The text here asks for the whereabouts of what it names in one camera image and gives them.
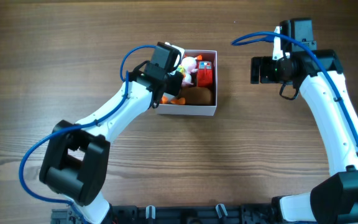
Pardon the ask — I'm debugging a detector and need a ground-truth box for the brown plush bear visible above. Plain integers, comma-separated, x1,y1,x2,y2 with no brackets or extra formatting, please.
181,86,213,106

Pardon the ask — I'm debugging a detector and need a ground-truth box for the white pink plush toy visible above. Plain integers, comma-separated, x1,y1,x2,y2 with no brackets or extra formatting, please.
180,55,203,87

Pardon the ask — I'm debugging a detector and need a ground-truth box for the red toy fire truck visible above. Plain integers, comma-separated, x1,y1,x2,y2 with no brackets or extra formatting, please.
196,61,213,88

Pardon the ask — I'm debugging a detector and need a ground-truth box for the yellow wooden rattle drum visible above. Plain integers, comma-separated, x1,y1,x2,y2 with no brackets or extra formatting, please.
177,65,186,77

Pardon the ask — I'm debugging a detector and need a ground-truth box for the white yellow plush duck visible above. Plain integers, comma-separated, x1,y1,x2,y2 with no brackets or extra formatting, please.
160,96,186,105

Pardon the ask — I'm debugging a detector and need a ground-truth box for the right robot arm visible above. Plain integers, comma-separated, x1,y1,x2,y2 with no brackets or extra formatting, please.
236,19,358,223

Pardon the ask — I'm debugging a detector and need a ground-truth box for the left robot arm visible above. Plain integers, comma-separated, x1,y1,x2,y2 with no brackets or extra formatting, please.
39,42,185,223

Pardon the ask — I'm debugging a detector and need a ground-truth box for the pink lined white box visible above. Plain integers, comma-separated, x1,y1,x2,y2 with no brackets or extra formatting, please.
156,50,218,116

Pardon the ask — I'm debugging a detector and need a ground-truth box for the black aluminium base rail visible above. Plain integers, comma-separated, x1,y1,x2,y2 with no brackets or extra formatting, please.
50,203,291,224

